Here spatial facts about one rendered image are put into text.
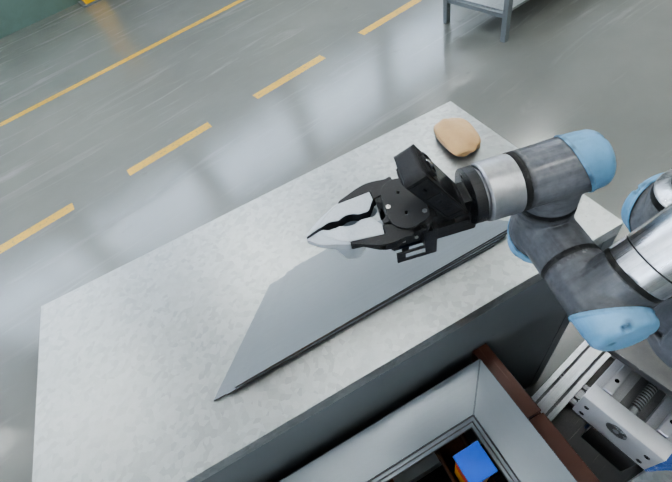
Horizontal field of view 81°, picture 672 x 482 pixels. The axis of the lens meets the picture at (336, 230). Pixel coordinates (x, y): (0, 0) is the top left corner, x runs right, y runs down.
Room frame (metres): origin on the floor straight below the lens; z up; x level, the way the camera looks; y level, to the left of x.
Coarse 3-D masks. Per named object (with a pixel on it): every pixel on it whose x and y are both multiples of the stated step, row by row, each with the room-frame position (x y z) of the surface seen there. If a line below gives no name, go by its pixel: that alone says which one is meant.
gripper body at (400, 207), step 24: (384, 192) 0.33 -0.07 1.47; (408, 192) 0.31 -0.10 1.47; (480, 192) 0.28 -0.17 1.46; (384, 216) 0.34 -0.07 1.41; (408, 216) 0.28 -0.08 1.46; (432, 216) 0.28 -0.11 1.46; (456, 216) 0.30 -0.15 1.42; (480, 216) 0.27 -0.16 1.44; (408, 240) 0.29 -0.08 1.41; (432, 240) 0.28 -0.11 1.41
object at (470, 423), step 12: (468, 420) 0.19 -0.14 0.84; (456, 432) 0.18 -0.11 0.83; (480, 432) 0.16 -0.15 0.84; (432, 444) 0.17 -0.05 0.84; (444, 444) 0.17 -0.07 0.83; (492, 444) 0.14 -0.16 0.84; (408, 456) 0.16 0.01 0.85; (420, 456) 0.16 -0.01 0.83; (492, 456) 0.12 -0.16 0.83; (396, 468) 0.15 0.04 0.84; (408, 468) 0.15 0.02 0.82; (504, 468) 0.09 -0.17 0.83; (372, 480) 0.14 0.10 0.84; (384, 480) 0.14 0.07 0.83; (516, 480) 0.07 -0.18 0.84
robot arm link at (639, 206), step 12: (648, 180) 0.36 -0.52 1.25; (660, 180) 0.33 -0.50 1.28; (636, 192) 0.35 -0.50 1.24; (648, 192) 0.34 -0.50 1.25; (660, 192) 0.31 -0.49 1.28; (624, 204) 0.35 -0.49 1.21; (636, 204) 0.34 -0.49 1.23; (648, 204) 0.32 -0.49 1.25; (660, 204) 0.30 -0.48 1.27; (624, 216) 0.34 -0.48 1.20; (636, 216) 0.32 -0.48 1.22; (648, 216) 0.31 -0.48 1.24
